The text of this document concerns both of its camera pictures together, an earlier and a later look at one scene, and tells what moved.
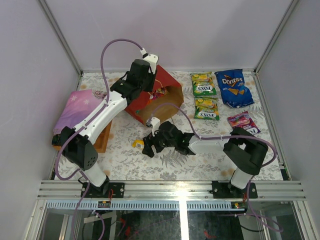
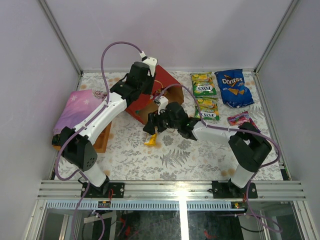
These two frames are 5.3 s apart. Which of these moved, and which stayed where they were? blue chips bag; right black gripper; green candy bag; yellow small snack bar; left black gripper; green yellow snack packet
Moved: yellow small snack bar; right black gripper
Stayed: green yellow snack packet; blue chips bag; left black gripper; green candy bag
